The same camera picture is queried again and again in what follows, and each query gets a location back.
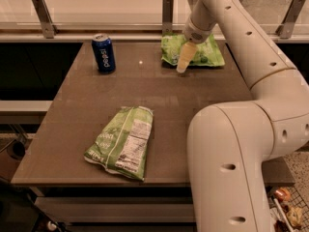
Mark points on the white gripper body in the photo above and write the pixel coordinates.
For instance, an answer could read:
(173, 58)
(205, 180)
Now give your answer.
(197, 34)

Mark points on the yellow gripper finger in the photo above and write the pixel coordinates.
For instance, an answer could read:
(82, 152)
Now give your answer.
(187, 53)

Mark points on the green rice chip bag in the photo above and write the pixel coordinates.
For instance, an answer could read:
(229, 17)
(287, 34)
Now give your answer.
(208, 53)

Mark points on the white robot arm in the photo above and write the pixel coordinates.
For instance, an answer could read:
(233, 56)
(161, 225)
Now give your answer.
(228, 142)

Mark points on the green jalapeno chip bag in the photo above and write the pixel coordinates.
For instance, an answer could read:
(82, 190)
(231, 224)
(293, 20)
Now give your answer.
(121, 147)

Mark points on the blue pepsi can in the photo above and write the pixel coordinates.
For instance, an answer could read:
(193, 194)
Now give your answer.
(103, 51)

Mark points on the grey drawer cabinet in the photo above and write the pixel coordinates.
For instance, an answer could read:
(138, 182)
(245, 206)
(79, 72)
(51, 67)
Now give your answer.
(76, 209)

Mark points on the middle metal rail bracket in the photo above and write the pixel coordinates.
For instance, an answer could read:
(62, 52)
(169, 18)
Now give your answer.
(167, 16)

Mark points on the metal rail bracket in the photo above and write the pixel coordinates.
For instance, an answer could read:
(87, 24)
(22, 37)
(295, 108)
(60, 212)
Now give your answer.
(167, 16)
(286, 28)
(48, 28)

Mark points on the right metal rail bracket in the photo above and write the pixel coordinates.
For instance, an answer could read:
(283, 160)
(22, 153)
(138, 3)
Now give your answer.
(286, 28)

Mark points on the left metal rail bracket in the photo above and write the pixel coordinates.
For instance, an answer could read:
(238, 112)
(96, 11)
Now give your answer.
(48, 28)

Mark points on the wire basket with snacks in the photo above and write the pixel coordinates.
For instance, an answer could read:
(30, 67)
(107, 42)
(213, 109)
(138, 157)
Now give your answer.
(289, 209)

